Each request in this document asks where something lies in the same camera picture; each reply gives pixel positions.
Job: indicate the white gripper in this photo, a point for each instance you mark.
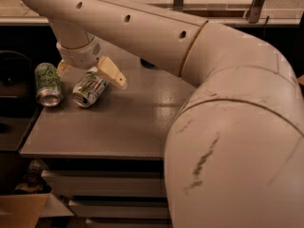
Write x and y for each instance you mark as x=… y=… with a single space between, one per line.
x=82 y=57

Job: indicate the white 7up can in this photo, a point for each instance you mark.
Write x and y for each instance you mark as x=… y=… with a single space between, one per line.
x=87 y=91

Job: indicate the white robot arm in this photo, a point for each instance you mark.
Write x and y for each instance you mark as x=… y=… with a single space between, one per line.
x=234 y=156

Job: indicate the green soda can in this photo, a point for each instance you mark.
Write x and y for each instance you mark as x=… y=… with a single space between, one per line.
x=48 y=85

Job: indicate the blue Pepsi can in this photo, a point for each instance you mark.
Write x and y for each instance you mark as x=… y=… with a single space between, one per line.
x=146 y=64

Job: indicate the black chair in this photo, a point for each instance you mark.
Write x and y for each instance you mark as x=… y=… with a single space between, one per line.
x=16 y=75

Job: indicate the grey drawer cabinet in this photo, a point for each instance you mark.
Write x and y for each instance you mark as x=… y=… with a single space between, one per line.
x=111 y=193

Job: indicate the cardboard box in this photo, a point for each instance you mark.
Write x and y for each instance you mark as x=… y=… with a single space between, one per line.
x=21 y=211

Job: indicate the right metal bracket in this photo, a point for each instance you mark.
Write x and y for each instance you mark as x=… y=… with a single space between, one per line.
x=254 y=12

